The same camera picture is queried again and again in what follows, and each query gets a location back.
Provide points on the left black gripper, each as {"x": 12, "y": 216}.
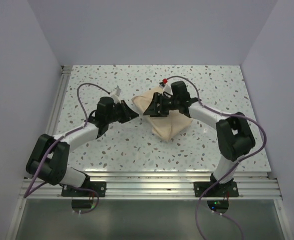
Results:
{"x": 128, "y": 114}

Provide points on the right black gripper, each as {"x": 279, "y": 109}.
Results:
{"x": 153, "y": 110}

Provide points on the beige cloth mat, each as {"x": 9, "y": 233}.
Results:
{"x": 164, "y": 127}

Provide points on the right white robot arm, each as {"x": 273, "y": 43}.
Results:
{"x": 234, "y": 136}

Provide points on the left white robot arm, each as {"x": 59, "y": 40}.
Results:
{"x": 49, "y": 158}

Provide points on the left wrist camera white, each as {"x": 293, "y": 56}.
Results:
{"x": 115, "y": 94}

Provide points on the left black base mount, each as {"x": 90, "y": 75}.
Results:
{"x": 88, "y": 189}

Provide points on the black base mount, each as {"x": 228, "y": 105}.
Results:
{"x": 229, "y": 189}
{"x": 88, "y": 189}

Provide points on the aluminium rail frame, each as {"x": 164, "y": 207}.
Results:
{"x": 134, "y": 162}

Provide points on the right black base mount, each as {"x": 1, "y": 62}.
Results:
{"x": 229, "y": 189}

